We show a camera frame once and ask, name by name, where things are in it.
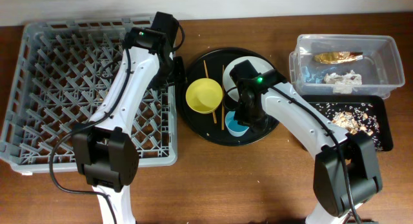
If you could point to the round black serving tray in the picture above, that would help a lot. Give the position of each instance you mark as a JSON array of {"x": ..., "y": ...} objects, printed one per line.
[{"x": 203, "y": 124}]

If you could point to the clear plastic waste bin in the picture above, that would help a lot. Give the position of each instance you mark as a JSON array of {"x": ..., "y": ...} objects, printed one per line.
[{"x": 381, "y": 68}]

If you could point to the wooden chopstick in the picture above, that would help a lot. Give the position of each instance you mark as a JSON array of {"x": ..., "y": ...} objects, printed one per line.
[
  {"x": 207, "y": 76},
  {"x": 222, "y": 102}
]

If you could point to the black rectangular waste tray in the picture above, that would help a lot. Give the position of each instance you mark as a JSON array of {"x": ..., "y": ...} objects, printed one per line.
[{"x": 379, "y": 109}]

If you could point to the wooden chopstick left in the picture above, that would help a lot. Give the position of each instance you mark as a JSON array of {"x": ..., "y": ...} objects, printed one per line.
[{"x": 207, "y": 76}]

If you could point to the blue plastic cup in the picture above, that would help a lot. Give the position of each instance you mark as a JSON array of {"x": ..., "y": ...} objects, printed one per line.
[{"x": 234, "y": 128}]

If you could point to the wooden chopstick right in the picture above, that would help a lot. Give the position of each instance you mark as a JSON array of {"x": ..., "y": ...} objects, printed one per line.
[{"x": 222, "y": 102}]

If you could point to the white tissue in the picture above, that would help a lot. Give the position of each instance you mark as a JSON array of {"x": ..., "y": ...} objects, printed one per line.
[{"x": 343, "y": 84}]

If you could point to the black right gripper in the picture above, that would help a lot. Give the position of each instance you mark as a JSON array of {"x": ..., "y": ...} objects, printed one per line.
[{"x": 239, "y": 114}]

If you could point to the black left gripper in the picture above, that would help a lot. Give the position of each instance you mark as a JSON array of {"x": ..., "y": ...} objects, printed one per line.
[{"x": 179, "y": 75}]

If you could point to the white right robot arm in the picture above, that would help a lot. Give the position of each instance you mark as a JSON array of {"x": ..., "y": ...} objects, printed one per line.
[{"x": 346, "y": 172}]

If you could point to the light grey plate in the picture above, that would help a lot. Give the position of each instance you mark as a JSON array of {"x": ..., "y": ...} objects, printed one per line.
[{"x": 259, "y": 64}]

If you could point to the food scraps with rice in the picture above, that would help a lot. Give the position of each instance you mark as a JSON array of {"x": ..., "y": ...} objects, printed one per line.
[{"x": 354, "y": 117}]

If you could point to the grey plastic dishwasher rack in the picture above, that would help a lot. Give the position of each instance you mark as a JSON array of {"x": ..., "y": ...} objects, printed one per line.
[{"x": 56, "y": 85}]

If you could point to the yellow plastic bowl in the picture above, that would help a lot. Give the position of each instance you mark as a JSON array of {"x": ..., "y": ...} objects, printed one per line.
[{"x": 204, "y": 95}]

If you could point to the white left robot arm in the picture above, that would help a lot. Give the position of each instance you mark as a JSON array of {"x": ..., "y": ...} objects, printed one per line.
[{"x": 105, "y": 153}]

